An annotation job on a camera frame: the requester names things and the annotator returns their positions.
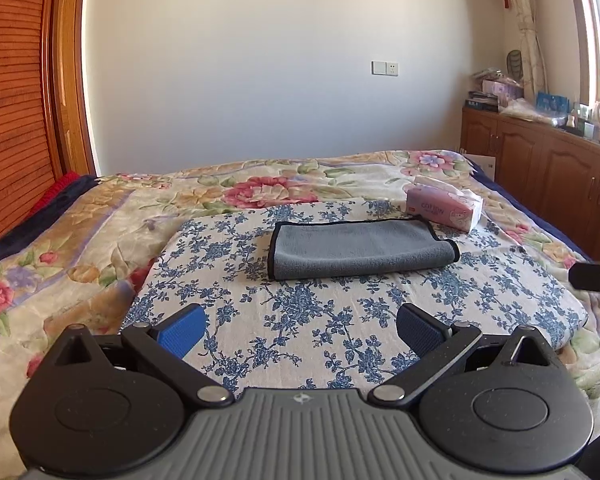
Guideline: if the clutter pile on cabinet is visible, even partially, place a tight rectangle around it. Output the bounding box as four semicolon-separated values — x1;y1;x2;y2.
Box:
464;49;600;149

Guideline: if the purple and grey towel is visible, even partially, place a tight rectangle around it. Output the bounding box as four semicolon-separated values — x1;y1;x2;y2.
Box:
268;217;460;281

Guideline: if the white wall socket plate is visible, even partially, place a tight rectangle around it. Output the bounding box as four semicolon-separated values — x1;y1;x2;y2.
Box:
372;61;399;77

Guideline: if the wooden side cabinet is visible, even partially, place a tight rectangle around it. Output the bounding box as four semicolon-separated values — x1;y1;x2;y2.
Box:
460;107;600;260

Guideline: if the floral quilted bedspread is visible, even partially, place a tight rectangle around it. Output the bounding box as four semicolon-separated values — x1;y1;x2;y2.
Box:
0;150;600;479

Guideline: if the white box beside bed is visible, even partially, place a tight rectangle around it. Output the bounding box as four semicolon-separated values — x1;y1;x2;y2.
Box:
466;154;496;180

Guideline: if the pink cotton tissue pack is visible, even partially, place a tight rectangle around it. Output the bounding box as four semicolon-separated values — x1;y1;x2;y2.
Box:
405;177;483;233

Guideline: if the wooden louvered wardrobe door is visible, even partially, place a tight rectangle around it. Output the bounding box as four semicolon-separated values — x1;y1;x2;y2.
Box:
0;0;61;237

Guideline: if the cream patterned curtain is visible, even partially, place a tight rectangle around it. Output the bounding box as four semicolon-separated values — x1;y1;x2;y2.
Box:
509;0;547;102

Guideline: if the wooden panel door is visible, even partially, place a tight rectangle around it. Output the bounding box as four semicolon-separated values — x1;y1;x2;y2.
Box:
50;0;96;174

